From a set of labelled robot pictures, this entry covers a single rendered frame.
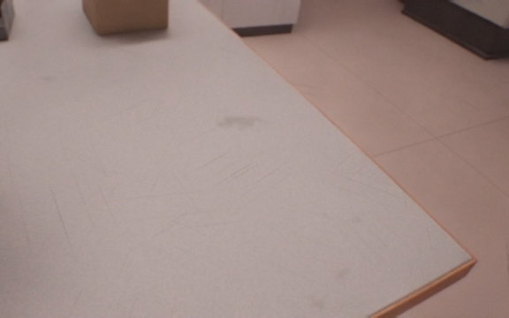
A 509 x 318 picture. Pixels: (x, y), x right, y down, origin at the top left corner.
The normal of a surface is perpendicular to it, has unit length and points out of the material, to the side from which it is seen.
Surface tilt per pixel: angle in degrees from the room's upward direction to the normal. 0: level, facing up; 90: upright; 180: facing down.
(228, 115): 0
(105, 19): 90
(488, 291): 0
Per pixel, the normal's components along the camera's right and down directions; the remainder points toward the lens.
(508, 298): 0.12, -0.77
